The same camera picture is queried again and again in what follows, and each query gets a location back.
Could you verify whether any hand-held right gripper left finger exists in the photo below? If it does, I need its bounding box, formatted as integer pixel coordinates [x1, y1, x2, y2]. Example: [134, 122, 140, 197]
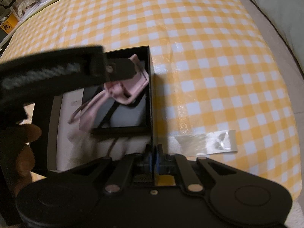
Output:
[70, 144, 153, 193]

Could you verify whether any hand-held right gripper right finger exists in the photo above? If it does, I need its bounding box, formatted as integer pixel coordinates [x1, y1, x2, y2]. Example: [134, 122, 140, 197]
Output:
[154, 144, 238, 192]

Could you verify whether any black cardboard box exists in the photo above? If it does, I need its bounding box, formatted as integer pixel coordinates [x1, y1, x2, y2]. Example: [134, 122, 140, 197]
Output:
[31, 45, 159, 188]

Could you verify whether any pink eyelash curler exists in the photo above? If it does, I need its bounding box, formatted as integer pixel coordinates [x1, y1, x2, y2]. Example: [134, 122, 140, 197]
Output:
[68, 54, 150, 132]

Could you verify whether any person's left hand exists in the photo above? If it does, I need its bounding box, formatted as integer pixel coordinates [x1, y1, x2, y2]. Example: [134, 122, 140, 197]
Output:
[13, 123, 43, 194]

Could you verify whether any yellow box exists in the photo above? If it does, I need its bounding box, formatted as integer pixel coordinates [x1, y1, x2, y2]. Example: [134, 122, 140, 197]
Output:
[0, 13, 17, 36]

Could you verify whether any yellow white checked tablecloth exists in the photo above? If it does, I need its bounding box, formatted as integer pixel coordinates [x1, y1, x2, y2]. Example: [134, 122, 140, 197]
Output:
[0, 0, 302, 206]

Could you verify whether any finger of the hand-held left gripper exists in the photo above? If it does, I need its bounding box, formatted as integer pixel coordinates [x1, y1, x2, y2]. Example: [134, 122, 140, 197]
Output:
[104, 57, 136, 82]

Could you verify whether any grey pillow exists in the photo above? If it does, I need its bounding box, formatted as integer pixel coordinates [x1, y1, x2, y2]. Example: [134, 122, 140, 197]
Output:
[230, 0, 304, 61]

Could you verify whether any clear tape strip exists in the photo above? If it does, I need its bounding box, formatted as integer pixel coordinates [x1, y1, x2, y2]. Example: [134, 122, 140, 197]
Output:
[169, 129, 238, 159]

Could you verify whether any flat black box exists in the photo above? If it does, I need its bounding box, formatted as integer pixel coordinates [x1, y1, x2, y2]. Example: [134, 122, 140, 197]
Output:
[90, 59, 152, 136]

